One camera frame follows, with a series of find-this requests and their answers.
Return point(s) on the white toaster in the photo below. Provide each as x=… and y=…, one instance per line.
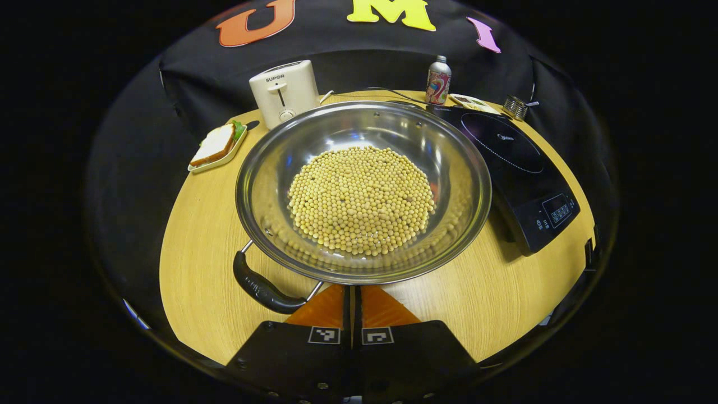
x=283, y=92

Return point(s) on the pile of soybeans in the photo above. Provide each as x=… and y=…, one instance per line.
x=362, y=199

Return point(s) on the sandwich with lettuce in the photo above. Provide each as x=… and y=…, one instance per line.
x=216, y=143

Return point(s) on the white divided bean dish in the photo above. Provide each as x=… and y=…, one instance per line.
x=471, y=102

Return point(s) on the black desk grommet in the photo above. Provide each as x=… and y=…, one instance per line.
x=252, y=125

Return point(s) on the white rectangular plate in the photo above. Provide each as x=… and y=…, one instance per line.
x=224, y=161

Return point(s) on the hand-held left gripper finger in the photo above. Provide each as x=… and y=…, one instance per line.
x=347, y=314
x=359, y=314

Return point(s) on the black backdrop cloth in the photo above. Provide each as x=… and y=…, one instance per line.
x=364, y=62

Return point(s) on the black induction cooktop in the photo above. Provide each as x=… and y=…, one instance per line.
x=521, y=185

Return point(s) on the silver drink bottle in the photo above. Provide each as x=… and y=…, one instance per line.
x=438, y=84

